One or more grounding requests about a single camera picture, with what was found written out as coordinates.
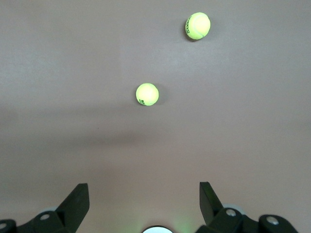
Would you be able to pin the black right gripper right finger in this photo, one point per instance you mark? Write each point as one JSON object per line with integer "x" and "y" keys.
{"x": 218, "y": 221}

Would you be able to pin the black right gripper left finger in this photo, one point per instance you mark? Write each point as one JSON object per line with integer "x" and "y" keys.
{"x": 60, "y": 218}

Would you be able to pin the yellow tennis ball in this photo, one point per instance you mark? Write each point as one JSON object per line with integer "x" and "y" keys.
{"x": 198, "y": 25}
{"x": 147, "y": 94}

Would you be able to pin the brown table mat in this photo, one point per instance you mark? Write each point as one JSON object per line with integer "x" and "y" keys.
{"x": 73, "y": 72}

